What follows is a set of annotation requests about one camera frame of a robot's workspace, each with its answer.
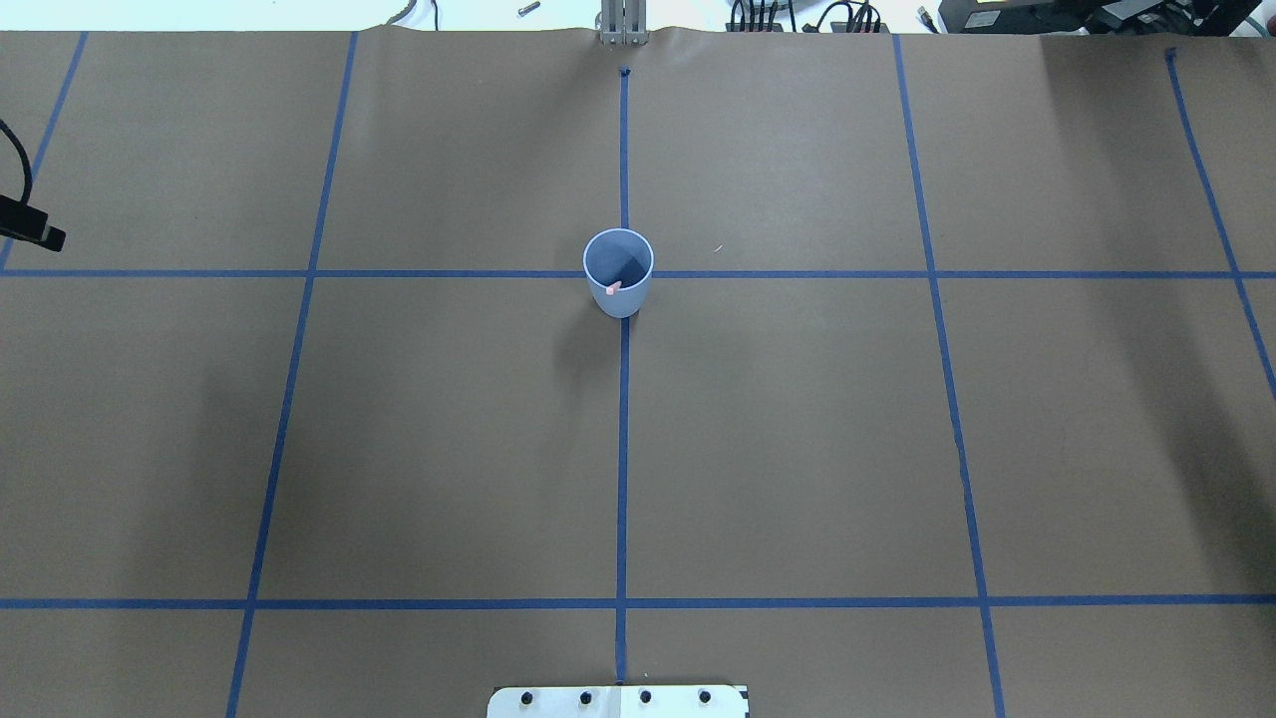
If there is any brown paper table cover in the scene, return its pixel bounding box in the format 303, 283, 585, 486
3, 27, 1273, 717

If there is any white pedestal column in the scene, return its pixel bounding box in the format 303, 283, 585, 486
486, 684, 752, 717

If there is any blue cup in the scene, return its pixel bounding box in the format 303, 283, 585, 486
582, 227, 656, 319

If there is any aluminium frame post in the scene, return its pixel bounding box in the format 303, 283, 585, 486
595, 0, 649, 47

